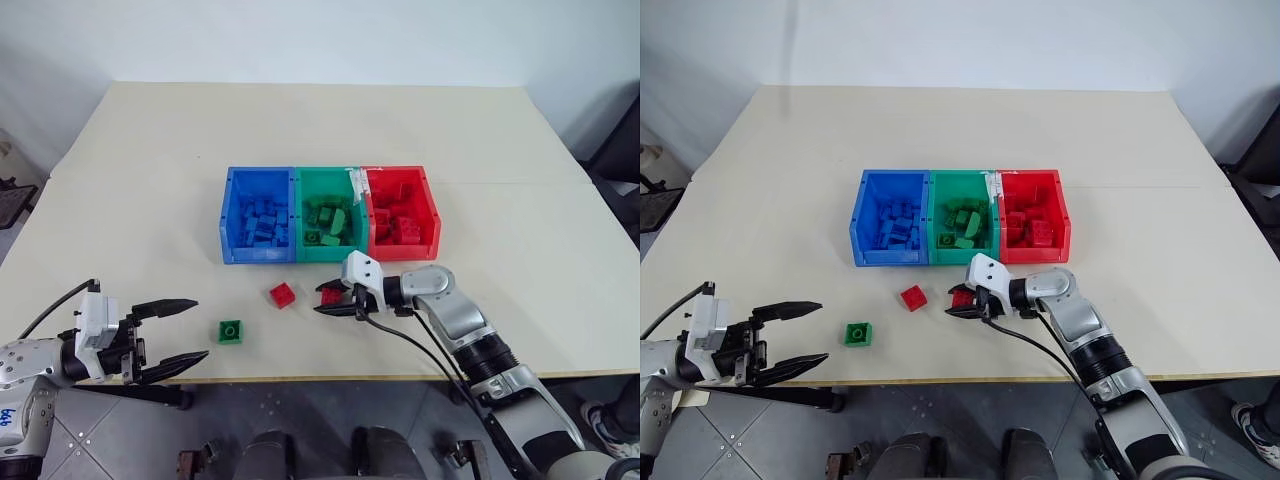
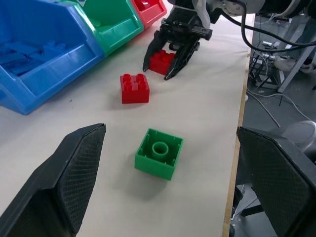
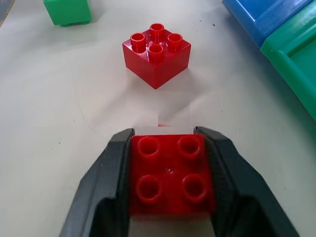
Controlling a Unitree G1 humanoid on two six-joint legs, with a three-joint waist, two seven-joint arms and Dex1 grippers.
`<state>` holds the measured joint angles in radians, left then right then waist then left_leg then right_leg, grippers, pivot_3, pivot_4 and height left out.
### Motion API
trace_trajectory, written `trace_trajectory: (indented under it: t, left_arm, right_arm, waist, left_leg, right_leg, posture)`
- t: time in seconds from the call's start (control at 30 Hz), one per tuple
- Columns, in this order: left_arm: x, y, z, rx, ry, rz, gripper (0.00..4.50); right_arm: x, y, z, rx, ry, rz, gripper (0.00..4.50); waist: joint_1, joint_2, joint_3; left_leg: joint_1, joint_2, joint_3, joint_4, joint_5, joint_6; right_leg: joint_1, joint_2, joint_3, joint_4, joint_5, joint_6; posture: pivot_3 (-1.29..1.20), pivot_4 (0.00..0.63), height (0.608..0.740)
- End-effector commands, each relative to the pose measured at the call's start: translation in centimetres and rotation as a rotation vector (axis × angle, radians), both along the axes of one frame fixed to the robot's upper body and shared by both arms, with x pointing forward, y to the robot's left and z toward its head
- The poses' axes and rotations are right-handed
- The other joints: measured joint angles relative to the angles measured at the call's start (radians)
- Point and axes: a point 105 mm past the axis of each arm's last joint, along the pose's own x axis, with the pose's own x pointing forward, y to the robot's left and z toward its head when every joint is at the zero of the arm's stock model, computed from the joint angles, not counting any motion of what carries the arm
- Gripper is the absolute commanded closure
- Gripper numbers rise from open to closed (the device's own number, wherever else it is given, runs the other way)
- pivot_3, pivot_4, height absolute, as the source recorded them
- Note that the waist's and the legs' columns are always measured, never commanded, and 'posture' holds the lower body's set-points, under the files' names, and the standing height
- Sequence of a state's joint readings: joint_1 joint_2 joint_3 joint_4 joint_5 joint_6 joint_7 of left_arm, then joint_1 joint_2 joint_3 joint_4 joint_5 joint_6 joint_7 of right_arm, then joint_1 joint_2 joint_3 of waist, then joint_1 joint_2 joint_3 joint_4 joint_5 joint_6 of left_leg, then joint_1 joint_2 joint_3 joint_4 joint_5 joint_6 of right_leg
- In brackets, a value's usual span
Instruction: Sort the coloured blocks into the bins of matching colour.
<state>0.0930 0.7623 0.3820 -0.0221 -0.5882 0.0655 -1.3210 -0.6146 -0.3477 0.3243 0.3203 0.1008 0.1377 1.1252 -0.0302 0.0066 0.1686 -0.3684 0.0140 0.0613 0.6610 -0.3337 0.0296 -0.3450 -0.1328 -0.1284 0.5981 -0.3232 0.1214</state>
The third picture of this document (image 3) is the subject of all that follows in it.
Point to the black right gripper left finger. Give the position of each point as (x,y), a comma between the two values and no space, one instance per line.
(108,177)

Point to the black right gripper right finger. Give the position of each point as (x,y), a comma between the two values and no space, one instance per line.
(234,177)

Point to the red toy building block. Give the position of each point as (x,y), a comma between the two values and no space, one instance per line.
(156,61)
(170,172)

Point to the green plastic bin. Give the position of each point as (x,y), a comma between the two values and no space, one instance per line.
(293,54)

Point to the blue plastic bin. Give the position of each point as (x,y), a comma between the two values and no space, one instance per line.
(256,17)

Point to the green toy building block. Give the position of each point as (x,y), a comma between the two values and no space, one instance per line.
(66,12)

